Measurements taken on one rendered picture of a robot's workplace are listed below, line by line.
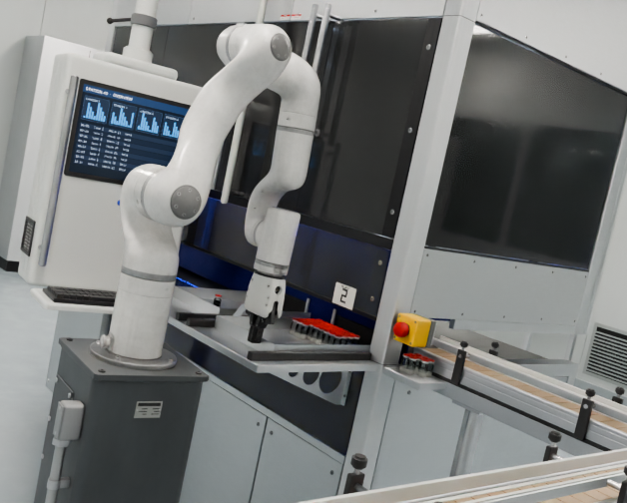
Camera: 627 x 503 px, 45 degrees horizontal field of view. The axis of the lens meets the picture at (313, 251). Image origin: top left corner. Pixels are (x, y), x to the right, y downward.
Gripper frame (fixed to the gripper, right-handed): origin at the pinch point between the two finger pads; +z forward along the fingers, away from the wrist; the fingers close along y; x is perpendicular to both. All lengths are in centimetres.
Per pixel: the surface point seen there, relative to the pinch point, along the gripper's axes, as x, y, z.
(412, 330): -32.9, -20.6, -8.9
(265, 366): 3.9, -11.0, 4.7
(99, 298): 8, 69, 10
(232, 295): -30, 54, 2
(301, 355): -8.9, -8.1, 2.5
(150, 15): -2, 95, -82
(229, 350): 6.1, 1.0, 4.7
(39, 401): -37, 197, 91
